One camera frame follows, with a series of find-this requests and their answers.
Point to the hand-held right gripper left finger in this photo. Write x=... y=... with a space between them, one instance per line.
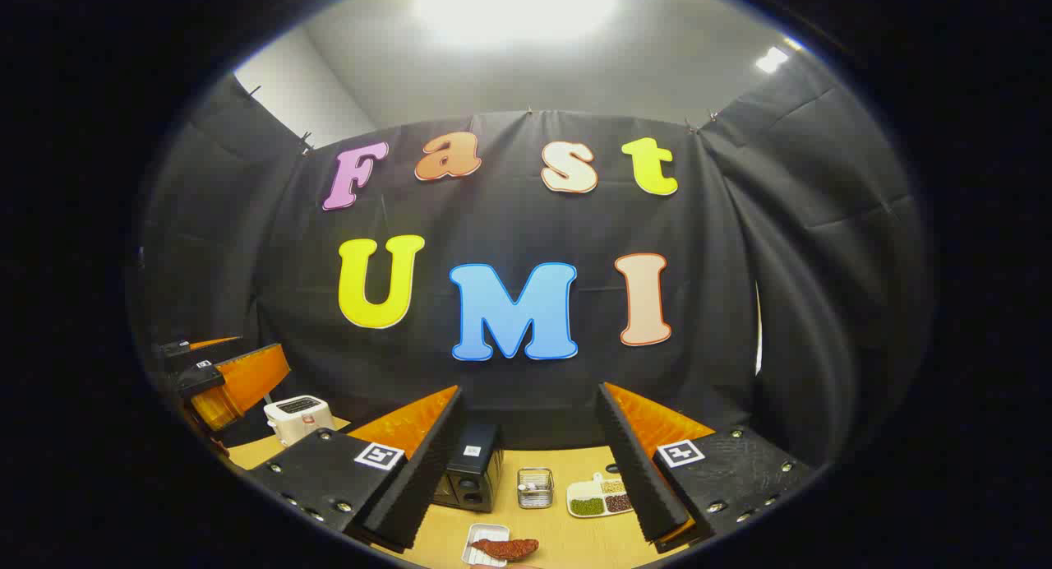
x=419 y=470

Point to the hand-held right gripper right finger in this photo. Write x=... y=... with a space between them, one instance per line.
x=633 y=462

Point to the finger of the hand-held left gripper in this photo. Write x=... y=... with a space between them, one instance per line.
x=246 y=380
x=193 y=346

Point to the black electric oven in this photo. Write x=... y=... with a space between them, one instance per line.
x=475 y=466

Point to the red meat piece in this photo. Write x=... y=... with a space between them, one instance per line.
x=505 y=548

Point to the yellow beans heap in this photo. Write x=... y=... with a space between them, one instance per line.
x=612 y=487

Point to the red beans heap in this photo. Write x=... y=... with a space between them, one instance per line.
x=618 y=502

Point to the white divided plate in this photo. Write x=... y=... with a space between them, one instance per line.
x=585 y=491

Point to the white toaster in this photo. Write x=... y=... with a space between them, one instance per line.
x=297 y=418

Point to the green beans heap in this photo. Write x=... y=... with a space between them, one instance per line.
x=587 y=506

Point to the white rectangular tray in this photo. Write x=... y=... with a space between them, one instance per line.
x=481 y=533

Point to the white-tipped brown stick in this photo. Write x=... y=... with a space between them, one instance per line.
x=534 y=488

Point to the small ceiling light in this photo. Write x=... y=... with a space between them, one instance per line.
x=771 y=59

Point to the large ceiling light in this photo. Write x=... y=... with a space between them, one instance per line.
x=514 y=6

